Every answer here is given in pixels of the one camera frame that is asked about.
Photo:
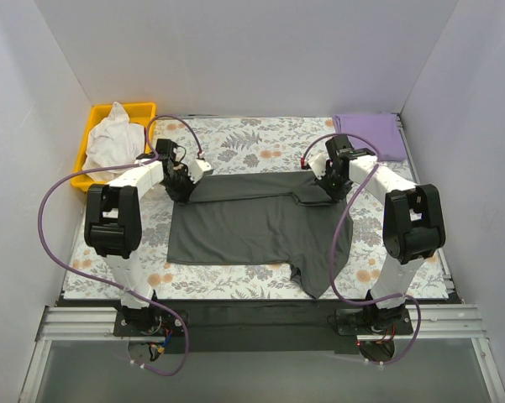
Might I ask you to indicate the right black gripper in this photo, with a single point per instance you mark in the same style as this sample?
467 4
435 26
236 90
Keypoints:
334 187

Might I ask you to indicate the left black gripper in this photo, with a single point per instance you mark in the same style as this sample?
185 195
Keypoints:
181 190

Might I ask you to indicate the dark grey t shirt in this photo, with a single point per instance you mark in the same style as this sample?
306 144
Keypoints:
265 218

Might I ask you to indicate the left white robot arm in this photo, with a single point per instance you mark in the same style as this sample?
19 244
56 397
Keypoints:
113 224

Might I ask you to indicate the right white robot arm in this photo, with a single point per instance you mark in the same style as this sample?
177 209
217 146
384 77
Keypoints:
413 225

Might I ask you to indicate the floral tablecloth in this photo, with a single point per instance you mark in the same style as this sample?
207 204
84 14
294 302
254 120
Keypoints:
251 145

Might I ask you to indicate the folded purple t shirt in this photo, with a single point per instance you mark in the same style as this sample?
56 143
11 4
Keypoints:
380 129

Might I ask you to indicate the white t shirt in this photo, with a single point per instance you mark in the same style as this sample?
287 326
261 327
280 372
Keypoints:
115 141

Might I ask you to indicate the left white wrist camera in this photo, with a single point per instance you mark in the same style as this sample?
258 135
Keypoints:
198 169

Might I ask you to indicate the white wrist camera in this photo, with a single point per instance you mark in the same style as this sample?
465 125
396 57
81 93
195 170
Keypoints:
198 169
316 163

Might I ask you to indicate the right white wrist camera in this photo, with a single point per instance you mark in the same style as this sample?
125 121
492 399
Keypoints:
316 163

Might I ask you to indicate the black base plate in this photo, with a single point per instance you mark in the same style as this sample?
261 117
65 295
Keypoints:
253 326

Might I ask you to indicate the aluminium rail frame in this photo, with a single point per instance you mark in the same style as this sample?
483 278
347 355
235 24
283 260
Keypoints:
428 321

